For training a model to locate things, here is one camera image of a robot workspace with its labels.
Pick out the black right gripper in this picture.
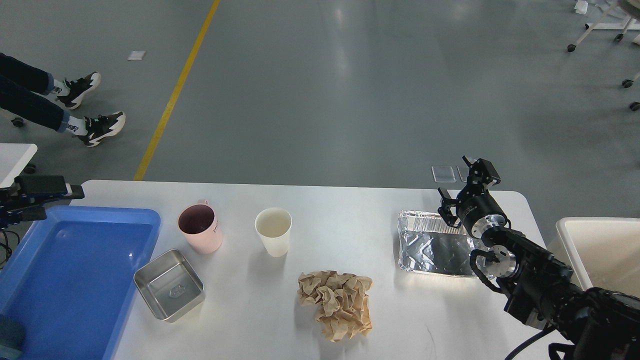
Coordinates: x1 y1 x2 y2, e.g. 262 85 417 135
438 155 508 239

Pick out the pink mug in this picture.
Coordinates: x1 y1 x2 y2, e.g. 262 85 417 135
177 199 224 255

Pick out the square steel container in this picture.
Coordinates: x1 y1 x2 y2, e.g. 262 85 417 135
133 248 206 323

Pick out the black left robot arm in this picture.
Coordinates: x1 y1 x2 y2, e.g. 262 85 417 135
0 175 85 230

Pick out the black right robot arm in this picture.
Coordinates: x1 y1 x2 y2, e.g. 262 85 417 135
438 156 640 360

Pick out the clear floor plate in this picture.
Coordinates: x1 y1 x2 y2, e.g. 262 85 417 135
430 166 457 183
456 165 470 183

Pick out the aluminium foil tray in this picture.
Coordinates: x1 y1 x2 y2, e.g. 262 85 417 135
397 210 488 278

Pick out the white plastic bin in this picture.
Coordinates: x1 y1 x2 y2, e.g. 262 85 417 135
547 217 640 297

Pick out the crumpled brown paper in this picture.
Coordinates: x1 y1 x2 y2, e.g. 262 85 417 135
297 270 374 343

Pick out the black chair caster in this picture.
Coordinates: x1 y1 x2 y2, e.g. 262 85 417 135
621 70 640 112

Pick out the white paper cup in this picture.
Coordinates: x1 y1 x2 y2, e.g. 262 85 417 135
254 207 293 258

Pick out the blue plastic tray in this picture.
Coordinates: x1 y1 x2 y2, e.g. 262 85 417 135
1 205 162 360

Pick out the seated person in black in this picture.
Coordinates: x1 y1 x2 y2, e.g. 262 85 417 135
0 54 126 147

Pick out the white office chair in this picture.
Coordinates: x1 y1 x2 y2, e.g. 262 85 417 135
11 117 37 175

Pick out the white rolling frame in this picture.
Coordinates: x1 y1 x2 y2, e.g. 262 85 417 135
566 0 640 53

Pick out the black cable bundle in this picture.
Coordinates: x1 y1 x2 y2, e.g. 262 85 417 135
0 227 21 268

